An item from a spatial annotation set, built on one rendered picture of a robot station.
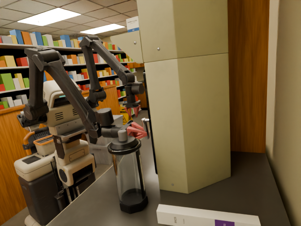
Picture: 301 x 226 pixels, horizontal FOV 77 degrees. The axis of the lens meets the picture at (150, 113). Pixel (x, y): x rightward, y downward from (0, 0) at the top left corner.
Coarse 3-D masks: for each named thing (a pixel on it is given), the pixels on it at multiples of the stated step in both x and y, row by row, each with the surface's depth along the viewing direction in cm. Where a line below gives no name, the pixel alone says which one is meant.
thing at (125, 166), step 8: (136, 144) 59; (112, 160) 60; (120, 160) 57; (128, 160) 57; (136, 160) 59; (120, 168) 58; (128, 168) 58; (136, 168) 59; (120, 176) 59; (128, 176) 58; (136, 176) 59; (120, 184) 60; (128, 184) 59; (136, 184) 60; (120, 192) 61; (128, 192) 60; (136, 192) 60; (120, 200) 63; (128, 200) 60; (136, 200) 61
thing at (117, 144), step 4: (120, 132) 58; (124, 132) 59; (120, 136) 59; (124, 136) 59; (128, 136) 63; (132, 136) 62; (112, 140) 61; (116, 140) 60; (120, 140) 59; (124, 140) 59; (128, 140) 59; (132, 140) 59; (136, 140) 60; (112, 144) 58; (116, 144) 57; (120, 144) 57; (124, 144) 57; (128, 144) 57; (132, 144) 58; (112, 148) 57; (116, 148) 57; (120, 148) 56; (124, 148) 56
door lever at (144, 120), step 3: (141, 120) 72; (144, 120) 71; (147, 120) 71; (144, 123) 72; (144, 126) 72; (144, 129) 73; (147, 129) 73; (147, 132) 73; (147, 135) 74; (147, 138) 74
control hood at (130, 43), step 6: (138, 30) 59; (114, 36) 62; (120, 36) 61; (126, 36) 61; (132, 36) 60; (138, 36) 59; (114, 42) 63; (120, 42) 62; (126, 42) 61; (132, 42) 60; (138, 42) 59; (120, 48) 63; (126, 48) 62; (132, 48) 61; (138, 48) 60; (132, 54) 61; (138, 54) 61; (138, 60) 61
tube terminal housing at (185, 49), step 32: (160, 0) 54; (192, 0) 55; (224, 0) 59; (160, 32) 56; (192, 32) 57; (224, 32) 61; (160, 64) 59; (192, 64) 59; (224, 64) 63; (160, 96) 61; (192, 96) 61; (224, 96) 66; (160, 128) 65; (192, 128) 63; (224, 128) 68; (160, 160) 68; (192, 160) 65; (224, 160) 71
